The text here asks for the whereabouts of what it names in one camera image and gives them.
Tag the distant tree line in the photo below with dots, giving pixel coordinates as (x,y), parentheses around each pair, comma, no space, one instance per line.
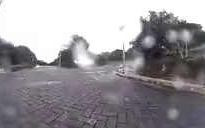
(110,56)

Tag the street lamp pole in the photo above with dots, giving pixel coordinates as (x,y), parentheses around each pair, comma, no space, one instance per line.
(123,53)

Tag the red brick paved road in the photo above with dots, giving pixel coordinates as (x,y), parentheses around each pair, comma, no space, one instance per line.
(73,103)

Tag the pale stone kerb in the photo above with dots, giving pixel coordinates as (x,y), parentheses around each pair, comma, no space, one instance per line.
(163,82)

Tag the large dark tree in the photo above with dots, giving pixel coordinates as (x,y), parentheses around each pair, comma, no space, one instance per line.
(170,33)

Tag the dark hedge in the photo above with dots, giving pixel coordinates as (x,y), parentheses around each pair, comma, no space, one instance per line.
(176,70)

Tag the row of dark trees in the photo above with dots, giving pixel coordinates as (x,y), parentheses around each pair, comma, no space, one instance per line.
(10,55)

